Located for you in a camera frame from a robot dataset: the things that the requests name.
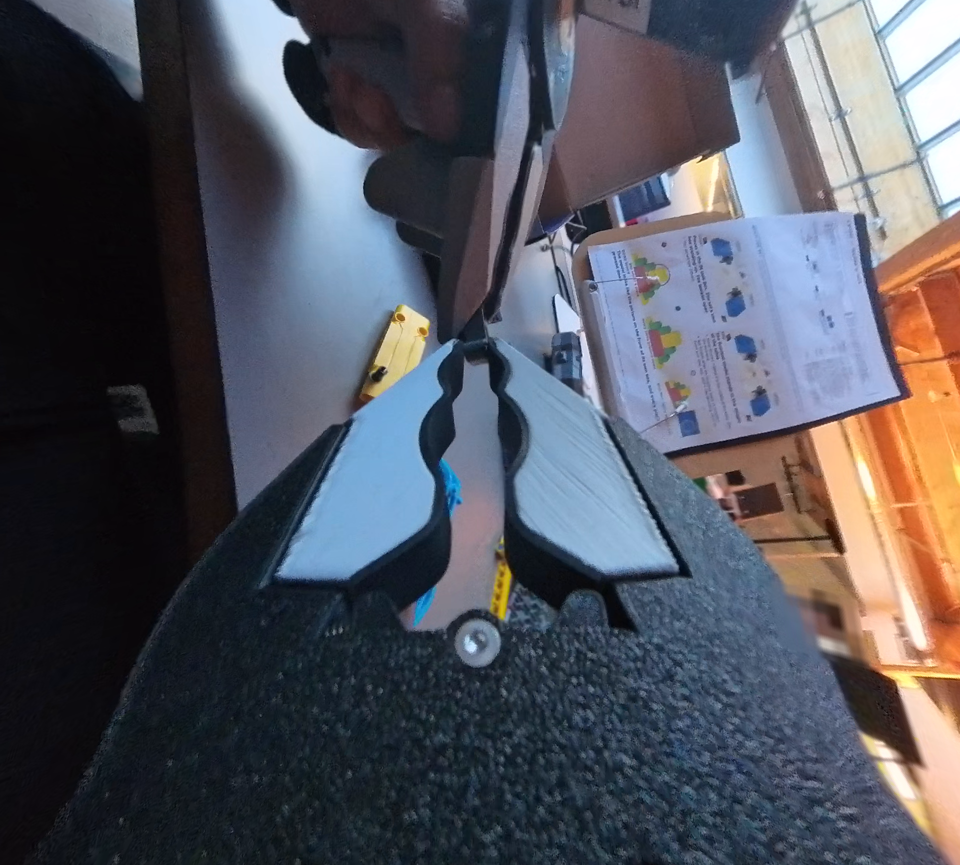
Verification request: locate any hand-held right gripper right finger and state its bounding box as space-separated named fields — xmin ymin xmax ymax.
xmin=483 ymin=338 xmax=691 ymax=630

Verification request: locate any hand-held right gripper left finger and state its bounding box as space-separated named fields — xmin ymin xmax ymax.
xmin=262 ymin=338 xmax=468 ymax=611

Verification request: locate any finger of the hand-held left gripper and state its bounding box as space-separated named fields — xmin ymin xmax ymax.
xmin=437 ymin=122 xmax=526 ymax=343
xmin=483 ymin=136 xmax=560 ymax=326

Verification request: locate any blue plastic separator tool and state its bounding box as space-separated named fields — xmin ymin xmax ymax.
xmin=411 ymin=458 xmax=464 ymax=620

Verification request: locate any yellow beam with black pins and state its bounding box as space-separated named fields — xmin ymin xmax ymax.
xmin=358 ymin=304 xmax=433 ymax=406

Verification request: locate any pale grey desk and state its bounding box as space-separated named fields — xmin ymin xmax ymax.
xmin=127 ymin=0 xmax=601 ymax=630

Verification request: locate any person's left hand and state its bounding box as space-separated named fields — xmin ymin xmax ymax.
xmin=276 ymin=0 xmax=483 ymax=151

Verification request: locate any wooden board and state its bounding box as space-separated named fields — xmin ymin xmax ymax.
xmin=571 ymin=208 xmax=912 ymax=463

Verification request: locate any computer monitor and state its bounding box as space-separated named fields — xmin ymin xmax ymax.
xmin=611 ymin=175 xmax=674 ymax=226

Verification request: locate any glass skylight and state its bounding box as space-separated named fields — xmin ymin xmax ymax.
xmin=843 ymin=0 xmax=960 ymax=219

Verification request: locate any printed instruction sheet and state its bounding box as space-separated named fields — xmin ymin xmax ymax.
xmin=588 ymin=211 xmax=905 ymax=457

